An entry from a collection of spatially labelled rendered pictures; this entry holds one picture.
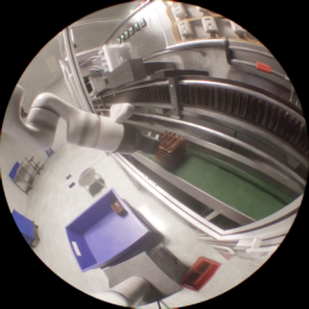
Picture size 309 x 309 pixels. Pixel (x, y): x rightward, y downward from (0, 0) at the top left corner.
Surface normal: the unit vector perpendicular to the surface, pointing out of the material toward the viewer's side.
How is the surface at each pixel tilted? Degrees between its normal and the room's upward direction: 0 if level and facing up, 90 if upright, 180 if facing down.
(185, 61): 90
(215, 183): 2
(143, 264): 0
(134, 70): 90
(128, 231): 0
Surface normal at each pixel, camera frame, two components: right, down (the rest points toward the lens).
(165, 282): -0.20, -0.71
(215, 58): -0.70, 0.58
